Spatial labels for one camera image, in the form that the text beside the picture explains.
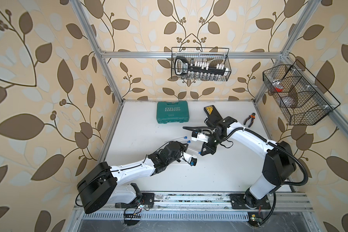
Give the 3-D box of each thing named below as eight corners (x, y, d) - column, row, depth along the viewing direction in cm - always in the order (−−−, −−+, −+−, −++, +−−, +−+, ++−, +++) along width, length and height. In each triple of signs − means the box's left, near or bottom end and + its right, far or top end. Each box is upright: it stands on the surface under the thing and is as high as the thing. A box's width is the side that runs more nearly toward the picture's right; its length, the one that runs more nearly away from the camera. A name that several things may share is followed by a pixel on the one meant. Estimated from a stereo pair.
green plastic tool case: (155, 123, 107) (154, 119, 104) (158, 104, 120) (157, 100, 117) (188, 123, 107) (189, 119, 104) (188, 104, 120) (188, 100, 117)
